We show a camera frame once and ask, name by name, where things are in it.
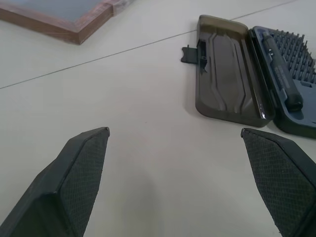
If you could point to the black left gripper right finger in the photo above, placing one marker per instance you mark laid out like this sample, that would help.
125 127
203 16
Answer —
279 180

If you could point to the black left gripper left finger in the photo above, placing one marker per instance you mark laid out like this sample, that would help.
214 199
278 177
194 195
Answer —
66 182

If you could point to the dark electric screwdriver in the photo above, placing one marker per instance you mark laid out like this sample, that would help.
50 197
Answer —
281 66

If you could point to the screwdriver bit set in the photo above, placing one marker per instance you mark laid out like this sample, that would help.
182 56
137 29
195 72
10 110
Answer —
295 56

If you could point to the wooden framed board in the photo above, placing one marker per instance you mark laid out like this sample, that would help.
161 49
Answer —
61 17

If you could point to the screwdriver bit case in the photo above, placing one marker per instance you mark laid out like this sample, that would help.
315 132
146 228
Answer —
234 74

